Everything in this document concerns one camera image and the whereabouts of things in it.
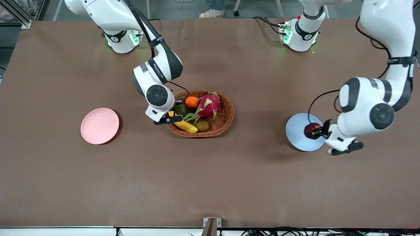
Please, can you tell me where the dark red apple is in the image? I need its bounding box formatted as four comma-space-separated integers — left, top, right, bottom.
304, 122, 324, 140

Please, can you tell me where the yellow banana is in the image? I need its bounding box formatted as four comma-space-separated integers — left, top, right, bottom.
168, 111, 199, 134

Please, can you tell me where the light blue plate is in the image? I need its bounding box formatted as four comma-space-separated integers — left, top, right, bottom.
285, 113, 328, 152

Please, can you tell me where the pink dragon fruit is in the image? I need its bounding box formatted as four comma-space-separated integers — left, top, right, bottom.
183, 92, 221, 124

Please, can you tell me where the brown wicker basket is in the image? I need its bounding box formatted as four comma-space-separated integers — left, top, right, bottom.
166, 90, 235, 138

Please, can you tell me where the pink plate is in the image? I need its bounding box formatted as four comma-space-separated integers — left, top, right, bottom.
80, 108, 120, 145

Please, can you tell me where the white sneaker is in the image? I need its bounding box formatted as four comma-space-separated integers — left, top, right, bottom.
199, 9, 226, 19

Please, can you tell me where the blue jeans leg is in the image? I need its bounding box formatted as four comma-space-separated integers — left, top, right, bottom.
205, 0, 226, 10

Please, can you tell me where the black right arm base cable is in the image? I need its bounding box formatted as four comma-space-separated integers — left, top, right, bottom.
124, 0, 164, 59

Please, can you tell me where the black arm base cable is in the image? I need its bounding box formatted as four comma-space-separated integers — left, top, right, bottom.
124, 0, 164, 59
252, 16, 283, 35

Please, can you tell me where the black cable bundle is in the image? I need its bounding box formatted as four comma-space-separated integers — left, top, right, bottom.
241, 227, 420, 236

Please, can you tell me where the black left arm base cable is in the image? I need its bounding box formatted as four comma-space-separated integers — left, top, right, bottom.
252, 16, 283, 35

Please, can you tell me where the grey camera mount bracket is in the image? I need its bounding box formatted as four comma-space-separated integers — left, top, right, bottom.
201, 217, 222, 236

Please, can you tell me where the white table edge rail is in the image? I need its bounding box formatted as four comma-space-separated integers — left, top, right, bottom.
0, 226, 420, 236

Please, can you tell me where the aluminium frame profile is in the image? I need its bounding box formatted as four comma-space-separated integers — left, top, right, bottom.
0, 0, 32, 29

